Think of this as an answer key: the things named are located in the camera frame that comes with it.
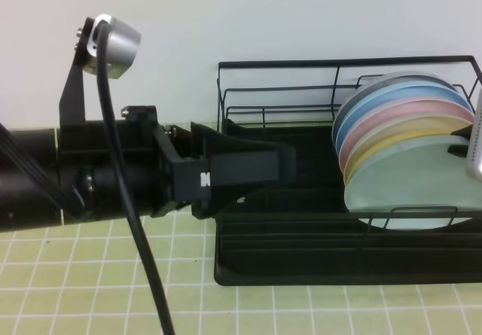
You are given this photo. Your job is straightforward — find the black drip tray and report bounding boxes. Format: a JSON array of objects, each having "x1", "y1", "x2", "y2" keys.
[{"x1": 214, "y1": 120, "x2": 481, "y2": 286}]

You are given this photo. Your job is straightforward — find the blue plate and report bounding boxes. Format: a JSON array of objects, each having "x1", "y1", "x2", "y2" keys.
[{"x1": 332, "y1": 81, "x2": 474, "y2": 151}]

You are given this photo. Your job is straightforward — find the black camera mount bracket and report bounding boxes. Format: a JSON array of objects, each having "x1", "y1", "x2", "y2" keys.
[{"x1": 59, "y1": 17, "x2": 94, "y2": 128}]

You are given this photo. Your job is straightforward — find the bright yellow plate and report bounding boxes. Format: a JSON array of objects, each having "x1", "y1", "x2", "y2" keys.
[{"x1": 343, "y1": 128, "x2": 468, "y2": 185}]

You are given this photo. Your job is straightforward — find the black cable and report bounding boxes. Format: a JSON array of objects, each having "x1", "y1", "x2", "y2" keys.
[{"x1": 96, "y1": 22, "x2": 177, "y2": 335}]

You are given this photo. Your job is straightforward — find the black wire dish rack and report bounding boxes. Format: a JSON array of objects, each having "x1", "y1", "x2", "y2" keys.
[{"x1": 217, "y1": 55, "x2": 481, "y2": 231}]

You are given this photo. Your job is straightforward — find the pale yellow plate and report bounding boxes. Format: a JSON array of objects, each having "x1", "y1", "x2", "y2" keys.
[{"x1": 339, "y1": 112, "x2": 474, "y2": 172}]

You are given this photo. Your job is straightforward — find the grey plate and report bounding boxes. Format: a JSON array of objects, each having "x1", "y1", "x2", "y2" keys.
[{"x1": 331, "y1": 71, "x2": 459, "y2": 144}]

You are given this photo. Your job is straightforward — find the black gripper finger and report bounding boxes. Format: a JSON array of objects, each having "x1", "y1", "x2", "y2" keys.
[{"x1": 447, "y1": 126, "x2": 472, "y2": 158}]

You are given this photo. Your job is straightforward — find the pink plate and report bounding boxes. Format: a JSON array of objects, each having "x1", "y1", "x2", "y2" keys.
[{"x1": 337, "y1": 97, "x2": 474, "y2": 167}]

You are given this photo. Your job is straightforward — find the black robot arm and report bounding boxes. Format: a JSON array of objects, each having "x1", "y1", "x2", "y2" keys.
[{"x1": 1, "y1": 121, "x2": 481, "y2": 237}]

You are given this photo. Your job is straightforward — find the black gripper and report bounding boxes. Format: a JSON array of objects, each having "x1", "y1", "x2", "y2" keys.
[{"x1": 153, "y1": 123, "x2": 297, "y2": 219}]

